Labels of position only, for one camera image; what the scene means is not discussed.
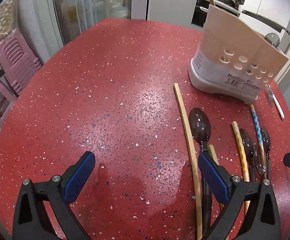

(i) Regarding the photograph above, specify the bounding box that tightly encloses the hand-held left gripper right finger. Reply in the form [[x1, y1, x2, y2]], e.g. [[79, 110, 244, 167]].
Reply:
[[197, 152, 282, 240]]

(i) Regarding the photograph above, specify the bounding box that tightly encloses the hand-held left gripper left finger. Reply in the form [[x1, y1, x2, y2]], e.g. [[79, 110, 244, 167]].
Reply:
[[12, 151, 96, 240]]

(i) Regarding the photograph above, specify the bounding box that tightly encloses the small dark translucent spoon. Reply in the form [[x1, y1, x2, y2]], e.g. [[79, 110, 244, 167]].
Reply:
[[254, 144, 267, 178], [239, 128, 258, 183], [260, 128, 272, 180]]

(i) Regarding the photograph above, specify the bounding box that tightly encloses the yellow patterned chopstick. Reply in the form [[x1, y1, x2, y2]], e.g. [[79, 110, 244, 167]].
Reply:
[[231, 121, 251, 215]]

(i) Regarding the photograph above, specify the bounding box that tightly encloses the large dark metal spoon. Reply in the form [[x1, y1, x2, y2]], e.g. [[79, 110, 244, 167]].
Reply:
[[188, 107, 212, 235]]

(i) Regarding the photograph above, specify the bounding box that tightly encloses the blue patterned chopstick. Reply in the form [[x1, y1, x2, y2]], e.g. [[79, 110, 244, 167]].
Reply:
[[250, 104, 266, 162]]

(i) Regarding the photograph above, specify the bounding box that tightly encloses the beige plastic utensil holder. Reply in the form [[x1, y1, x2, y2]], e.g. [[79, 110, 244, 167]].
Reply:
[[188, 4, 289, 105]]

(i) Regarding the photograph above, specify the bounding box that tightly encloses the stack of pink plastic stools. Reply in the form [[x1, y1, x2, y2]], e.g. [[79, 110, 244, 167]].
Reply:
[[0, 29, 43, 96]]

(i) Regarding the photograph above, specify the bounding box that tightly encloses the built-in black oven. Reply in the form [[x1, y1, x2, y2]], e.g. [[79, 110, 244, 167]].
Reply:
[[191, 0, 211, 28]]

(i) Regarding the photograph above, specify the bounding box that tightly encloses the glass door cabinet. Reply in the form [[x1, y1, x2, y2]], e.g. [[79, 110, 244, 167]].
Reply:
[[50, 0, 133, 46]]

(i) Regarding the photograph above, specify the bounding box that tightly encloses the clear bag of beige goods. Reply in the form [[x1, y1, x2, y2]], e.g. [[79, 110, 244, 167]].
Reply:
[[0, 0, 19, 46]]

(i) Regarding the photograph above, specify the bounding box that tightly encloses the white-handled fork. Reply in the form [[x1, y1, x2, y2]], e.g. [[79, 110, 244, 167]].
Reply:
[[272, 93, 285, 120]]

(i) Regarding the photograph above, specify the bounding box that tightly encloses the steel fork with ornate handle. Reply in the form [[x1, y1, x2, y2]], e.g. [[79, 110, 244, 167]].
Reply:
[[266, 84, 274, 107]]

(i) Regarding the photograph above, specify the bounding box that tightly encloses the long steel door handle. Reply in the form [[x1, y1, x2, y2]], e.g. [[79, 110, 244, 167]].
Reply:
[[242, 9, 290, 35]]

